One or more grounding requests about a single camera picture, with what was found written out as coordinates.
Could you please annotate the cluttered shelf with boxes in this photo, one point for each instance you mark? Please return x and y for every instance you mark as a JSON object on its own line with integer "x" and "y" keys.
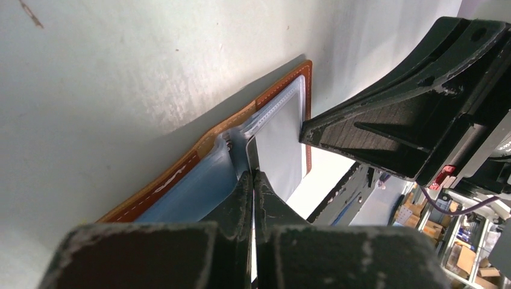
{"x": 463, "y": 241}

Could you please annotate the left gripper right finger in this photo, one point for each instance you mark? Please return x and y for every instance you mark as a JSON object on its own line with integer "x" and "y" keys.
{"x": 292, "y": 253}

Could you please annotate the brown leather card holder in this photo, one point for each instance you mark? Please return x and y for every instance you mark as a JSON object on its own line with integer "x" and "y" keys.
{"x": 207, "y": 173}

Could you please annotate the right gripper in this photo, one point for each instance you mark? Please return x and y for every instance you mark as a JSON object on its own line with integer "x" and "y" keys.
{"x": 441, "y": 117}

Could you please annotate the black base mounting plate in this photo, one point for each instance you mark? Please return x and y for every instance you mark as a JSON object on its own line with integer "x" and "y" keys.
{"x": 357, "y": 199}

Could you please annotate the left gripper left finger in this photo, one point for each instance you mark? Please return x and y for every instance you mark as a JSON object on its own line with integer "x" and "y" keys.
{"x": 214, "y": 252}

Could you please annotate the dark card in holder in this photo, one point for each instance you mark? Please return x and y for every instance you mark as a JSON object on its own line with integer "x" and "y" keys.
{"x": 252, "y": 155}

